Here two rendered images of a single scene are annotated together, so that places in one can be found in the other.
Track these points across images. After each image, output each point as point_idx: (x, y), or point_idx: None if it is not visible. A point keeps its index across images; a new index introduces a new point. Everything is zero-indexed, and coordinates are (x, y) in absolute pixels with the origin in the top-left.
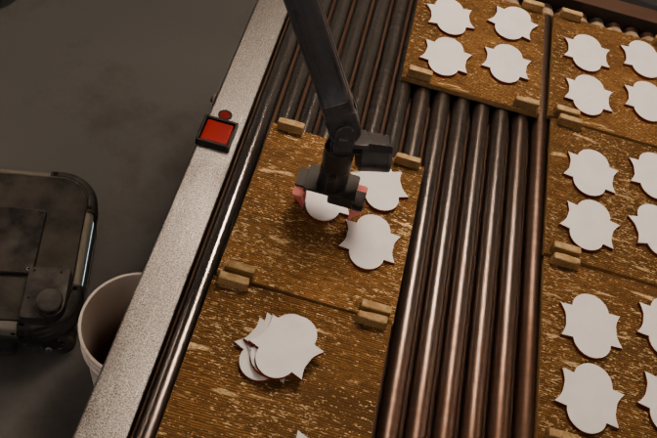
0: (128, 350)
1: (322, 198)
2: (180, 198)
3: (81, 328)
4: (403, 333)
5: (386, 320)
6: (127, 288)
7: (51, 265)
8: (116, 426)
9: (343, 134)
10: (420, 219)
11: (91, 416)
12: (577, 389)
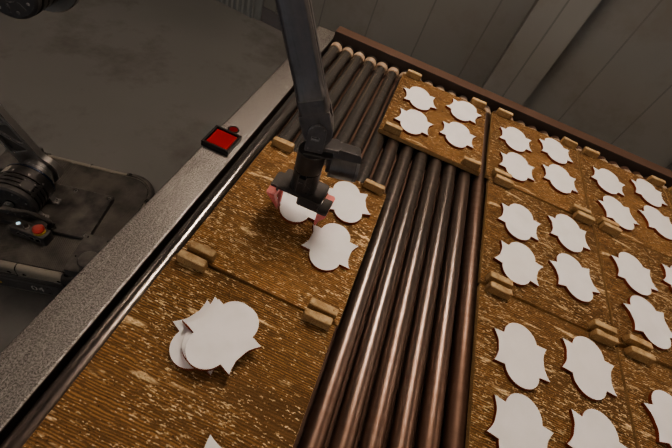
0: (61, 314)
1: (295, 203)
2: (172, 184)
3: None
4: (346, 337)
5: (331, 321)
6: None
7: (104, 235)
8: (7, 401)
9: (315, 133)
10: (378, 235)
11: None
12: (508, 421)
